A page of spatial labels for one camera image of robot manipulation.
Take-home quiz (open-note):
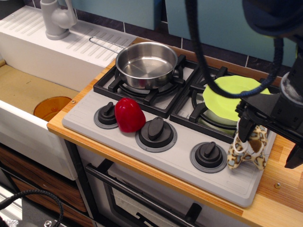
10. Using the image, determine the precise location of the wooden drawer front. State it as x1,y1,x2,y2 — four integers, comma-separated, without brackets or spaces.
0,144,94,227

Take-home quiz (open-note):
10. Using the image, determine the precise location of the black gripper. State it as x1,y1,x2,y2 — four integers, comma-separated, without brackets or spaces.
236,93,303,169

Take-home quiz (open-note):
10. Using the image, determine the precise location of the white toy sink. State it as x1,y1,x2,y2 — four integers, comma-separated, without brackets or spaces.
0,6,135,180

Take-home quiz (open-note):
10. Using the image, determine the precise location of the black oven door handle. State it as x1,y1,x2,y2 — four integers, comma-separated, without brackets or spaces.
85,164,202,227

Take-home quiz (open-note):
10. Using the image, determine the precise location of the oven door with window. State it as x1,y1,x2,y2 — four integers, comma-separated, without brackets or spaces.
78,147,245,227

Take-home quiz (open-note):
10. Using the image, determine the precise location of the left black burner grate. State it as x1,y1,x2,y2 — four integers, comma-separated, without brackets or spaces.
93,55,198,118

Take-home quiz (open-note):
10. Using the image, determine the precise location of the red plastic pepper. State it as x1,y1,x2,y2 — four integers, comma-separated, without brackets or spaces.
115,98,146,133

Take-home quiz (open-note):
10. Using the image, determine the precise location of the grey toy stove top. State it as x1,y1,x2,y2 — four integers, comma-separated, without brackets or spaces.
61,61,290,209

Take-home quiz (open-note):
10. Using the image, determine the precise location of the stainless steel pot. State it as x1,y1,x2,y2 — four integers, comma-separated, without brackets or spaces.
89,36,178,90

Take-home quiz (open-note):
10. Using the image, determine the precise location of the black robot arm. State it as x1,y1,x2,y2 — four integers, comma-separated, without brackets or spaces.
237,0,303,169

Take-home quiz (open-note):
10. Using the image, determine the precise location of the black braided cable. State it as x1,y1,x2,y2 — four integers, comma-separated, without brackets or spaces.
0,0,285,227

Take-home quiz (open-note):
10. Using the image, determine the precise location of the stuffed cheetah toy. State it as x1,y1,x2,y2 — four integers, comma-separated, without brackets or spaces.
227,125,268,171

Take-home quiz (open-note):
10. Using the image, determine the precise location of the black stove knob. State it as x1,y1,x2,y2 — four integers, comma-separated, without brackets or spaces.
135,116,178,153
94,102,118,130
190,141,227,174

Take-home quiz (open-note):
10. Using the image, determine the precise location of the black burner grate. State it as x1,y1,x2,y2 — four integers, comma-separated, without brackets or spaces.
169,65,286,156
93,55,198,118

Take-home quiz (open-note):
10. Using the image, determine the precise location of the lime green plate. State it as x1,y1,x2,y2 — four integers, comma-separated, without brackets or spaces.
203,75,261,121

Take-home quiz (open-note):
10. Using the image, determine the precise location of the left black stove knob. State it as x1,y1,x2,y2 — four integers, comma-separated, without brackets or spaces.
94,102,118,130

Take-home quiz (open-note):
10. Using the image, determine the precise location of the middle black stove knob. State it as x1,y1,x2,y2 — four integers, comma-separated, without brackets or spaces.
135,116,178,153

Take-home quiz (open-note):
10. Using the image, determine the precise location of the right black stove knob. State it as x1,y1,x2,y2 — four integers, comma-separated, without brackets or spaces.
190,141,227,174

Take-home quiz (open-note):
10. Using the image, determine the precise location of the grey toy faucet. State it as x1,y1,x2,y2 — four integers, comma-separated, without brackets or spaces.
40,0,77,40

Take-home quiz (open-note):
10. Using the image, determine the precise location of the right black burner grate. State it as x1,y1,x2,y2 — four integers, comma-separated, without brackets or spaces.
169,65,286,156

